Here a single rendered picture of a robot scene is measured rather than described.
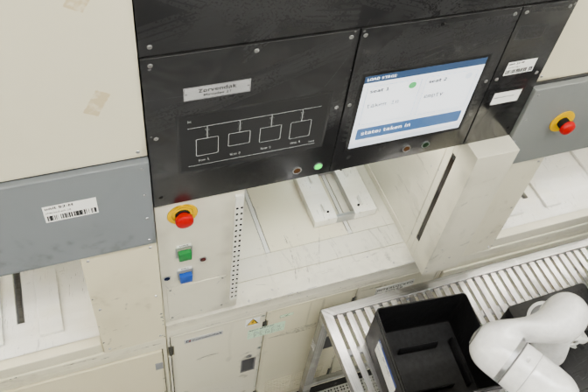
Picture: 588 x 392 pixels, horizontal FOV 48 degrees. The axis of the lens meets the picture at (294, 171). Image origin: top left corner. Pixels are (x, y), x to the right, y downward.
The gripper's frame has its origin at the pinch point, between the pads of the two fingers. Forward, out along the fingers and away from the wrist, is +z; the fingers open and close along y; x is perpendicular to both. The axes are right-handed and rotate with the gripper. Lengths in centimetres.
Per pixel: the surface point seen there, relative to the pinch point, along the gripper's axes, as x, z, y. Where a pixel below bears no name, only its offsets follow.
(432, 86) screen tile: -17, -87, 37
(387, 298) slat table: 39, -21, 32
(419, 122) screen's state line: -9, -79, 37
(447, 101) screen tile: -17, -80, 36
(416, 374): 40.2, -23.7, 7.2
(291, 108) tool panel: 5, -110, 37
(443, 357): 33.0, -16.6, 9.2
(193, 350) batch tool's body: 87, -57, 38
